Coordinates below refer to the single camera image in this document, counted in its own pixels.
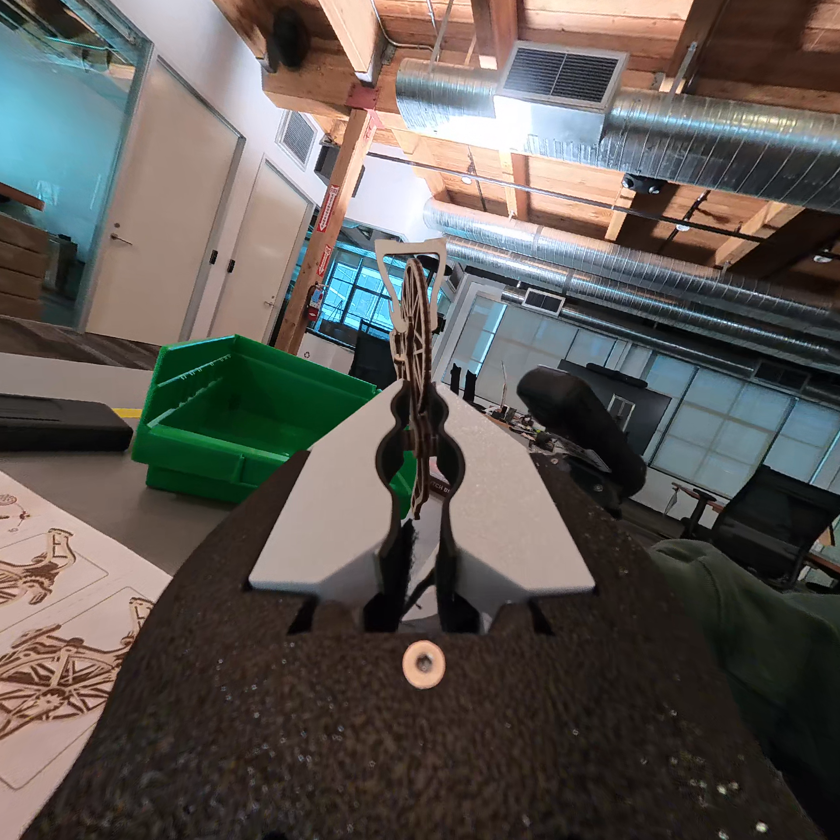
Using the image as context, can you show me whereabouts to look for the glass partition wall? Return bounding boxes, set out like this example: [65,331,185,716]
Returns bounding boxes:
[0,0,155,329]

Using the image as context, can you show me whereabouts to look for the large silver air duct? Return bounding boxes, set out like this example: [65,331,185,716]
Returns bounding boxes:
[395,58,840,198]

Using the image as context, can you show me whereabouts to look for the wooden support post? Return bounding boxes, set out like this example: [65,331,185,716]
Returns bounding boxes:
[276,108,378,352]

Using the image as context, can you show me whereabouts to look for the slim silver air duct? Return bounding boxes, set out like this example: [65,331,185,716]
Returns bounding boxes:
[423,197,840,309]
[446,236,840,358]

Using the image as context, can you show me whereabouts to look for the white ceiling vent box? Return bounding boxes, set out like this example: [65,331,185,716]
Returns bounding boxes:
[495,41,627,112]

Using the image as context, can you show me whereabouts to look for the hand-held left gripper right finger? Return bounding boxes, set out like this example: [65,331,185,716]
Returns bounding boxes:
[430,386,597,618]

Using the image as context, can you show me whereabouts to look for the wooden bicycle wheel model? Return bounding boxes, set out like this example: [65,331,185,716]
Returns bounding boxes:
[374,238,454,521]

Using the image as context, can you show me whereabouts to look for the white wall vent grille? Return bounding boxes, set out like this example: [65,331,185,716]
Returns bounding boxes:
[279,110,319,168]

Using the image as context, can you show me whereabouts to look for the white door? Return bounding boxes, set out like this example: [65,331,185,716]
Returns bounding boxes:
[85,59,244,342]
[210,157,316,342]

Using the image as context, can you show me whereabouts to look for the grey desk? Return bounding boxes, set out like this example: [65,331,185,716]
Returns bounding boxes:
[0,351,316,840]

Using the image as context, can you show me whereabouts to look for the large grid window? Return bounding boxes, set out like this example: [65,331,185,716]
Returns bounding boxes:
[322,246,454,332]

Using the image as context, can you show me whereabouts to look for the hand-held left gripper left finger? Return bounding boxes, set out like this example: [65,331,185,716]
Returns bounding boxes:
[248,381,421,614]

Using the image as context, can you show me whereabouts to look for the black wall screen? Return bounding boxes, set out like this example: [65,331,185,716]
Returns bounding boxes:
[558,360,673,457]

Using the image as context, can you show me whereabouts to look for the green plastic bin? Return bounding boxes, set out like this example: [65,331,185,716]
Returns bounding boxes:
[131,335,417,506]

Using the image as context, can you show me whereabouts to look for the black mesh office chair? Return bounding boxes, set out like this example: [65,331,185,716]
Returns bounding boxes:
[679,465,840,588]

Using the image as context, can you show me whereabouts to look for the black flat case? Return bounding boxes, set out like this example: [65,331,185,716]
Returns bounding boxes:
[0,394,134,454]

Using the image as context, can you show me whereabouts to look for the instruction booklet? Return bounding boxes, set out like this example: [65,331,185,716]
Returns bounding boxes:
[0,469,173,791]

